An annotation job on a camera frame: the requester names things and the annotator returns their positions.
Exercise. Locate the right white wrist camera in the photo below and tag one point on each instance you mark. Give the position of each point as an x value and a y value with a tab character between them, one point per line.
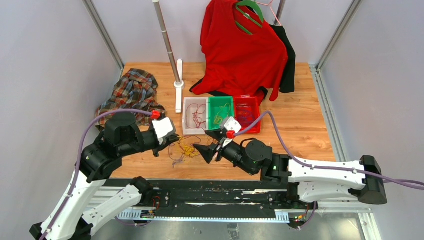
228	130

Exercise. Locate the black t-shirt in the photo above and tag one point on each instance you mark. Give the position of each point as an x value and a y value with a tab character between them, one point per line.
287	84

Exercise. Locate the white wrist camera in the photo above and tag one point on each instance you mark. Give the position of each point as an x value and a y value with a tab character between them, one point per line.
163	128
228	130

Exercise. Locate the pink clothes hanger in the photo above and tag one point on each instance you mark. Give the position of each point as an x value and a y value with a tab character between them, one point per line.
268	5

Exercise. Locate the white plastic bin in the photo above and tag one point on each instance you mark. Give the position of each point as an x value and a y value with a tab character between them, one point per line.
195	116

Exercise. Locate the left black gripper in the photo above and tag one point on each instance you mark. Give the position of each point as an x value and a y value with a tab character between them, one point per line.
164	141

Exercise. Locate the red plastic bin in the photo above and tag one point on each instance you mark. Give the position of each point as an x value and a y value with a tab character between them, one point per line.
247	110

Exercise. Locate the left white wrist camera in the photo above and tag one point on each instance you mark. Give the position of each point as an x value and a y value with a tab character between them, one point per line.
163	128

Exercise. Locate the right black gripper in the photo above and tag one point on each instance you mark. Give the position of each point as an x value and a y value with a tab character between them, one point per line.
208	151

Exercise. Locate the green clothes hanger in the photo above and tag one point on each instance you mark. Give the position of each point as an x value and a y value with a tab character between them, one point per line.
250	10

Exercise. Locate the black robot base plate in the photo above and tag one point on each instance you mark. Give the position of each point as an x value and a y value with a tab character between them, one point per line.
224	199

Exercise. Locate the plaid flannel shirt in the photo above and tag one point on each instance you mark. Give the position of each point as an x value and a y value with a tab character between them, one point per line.
136	89

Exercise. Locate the red t-shirt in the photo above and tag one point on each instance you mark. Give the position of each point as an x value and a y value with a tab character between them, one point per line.
240	58

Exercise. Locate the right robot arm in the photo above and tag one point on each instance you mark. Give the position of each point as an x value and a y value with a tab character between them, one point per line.
306	180

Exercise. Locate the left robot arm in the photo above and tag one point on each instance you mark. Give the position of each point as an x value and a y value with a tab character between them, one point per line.
121	137

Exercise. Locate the green plastic bin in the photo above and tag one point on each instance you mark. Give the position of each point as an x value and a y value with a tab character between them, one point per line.
219	108

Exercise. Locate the white rack base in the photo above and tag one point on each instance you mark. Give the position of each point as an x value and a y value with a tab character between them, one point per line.
179	86

